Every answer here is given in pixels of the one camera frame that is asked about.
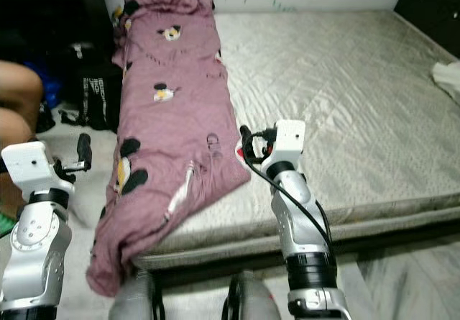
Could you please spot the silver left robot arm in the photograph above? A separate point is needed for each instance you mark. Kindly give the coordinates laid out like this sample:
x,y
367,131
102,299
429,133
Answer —
x,y
36,255

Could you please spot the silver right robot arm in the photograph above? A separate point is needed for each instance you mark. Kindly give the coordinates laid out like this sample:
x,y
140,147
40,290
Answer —
x,y
298,219

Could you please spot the black bag with white print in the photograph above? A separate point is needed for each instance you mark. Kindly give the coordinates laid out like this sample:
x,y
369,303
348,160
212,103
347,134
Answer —
x,y
97,97

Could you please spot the blue plastic item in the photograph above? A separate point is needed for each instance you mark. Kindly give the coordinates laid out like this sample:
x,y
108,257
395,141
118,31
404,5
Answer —
x,y
47,86

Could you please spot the green ribbed plastic item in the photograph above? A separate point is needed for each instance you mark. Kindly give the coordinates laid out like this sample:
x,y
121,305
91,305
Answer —
x,y
6,226

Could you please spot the purple printed blanket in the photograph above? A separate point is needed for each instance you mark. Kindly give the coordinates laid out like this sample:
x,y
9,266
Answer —
x,y
165,119

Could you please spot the white quilted mattress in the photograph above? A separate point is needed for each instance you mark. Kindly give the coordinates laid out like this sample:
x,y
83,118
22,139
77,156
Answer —
x,y
330,83

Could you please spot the silver robot left leg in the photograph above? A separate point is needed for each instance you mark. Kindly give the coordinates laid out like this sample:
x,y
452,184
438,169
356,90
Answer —
x,y
138,298

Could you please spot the silver robot leg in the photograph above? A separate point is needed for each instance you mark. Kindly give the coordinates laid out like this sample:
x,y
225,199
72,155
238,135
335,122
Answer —
x,y
138,298
251,302

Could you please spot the silver robot right leg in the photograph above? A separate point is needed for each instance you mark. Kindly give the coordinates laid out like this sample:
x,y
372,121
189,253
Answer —
x,y
251,302

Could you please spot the white printed pillow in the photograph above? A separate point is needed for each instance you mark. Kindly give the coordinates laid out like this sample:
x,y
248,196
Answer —
x,y
448,83

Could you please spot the black tufted headboard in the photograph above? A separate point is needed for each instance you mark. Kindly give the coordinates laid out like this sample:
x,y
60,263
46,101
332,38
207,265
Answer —
x,y
431,3

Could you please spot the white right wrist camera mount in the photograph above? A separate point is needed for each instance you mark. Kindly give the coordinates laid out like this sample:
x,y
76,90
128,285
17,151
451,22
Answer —
x,y
287,140

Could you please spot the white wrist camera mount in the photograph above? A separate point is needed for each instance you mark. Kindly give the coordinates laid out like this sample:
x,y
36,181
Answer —
x,y
287,140
32,165

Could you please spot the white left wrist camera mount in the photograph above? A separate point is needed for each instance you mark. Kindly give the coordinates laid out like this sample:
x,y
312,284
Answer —
x,y
32,165

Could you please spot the dark bed frame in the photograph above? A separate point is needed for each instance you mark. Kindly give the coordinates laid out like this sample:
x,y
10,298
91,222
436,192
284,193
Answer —
x,y
187,273

